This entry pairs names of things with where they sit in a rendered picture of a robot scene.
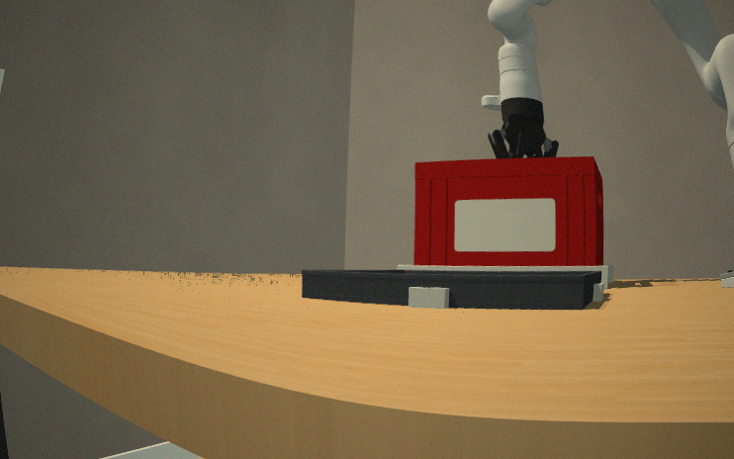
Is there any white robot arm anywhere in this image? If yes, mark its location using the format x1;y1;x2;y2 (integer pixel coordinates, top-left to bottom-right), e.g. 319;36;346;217
482;0;734;169

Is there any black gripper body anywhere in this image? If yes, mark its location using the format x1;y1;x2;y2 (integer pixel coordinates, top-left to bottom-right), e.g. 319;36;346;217
501;97;546;156

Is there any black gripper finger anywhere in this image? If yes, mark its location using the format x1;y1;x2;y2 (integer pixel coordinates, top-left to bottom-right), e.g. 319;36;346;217
527;133;559;157
488;130;527;159

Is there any red crate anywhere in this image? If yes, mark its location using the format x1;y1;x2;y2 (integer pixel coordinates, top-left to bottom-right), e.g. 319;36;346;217
413;157;603;266

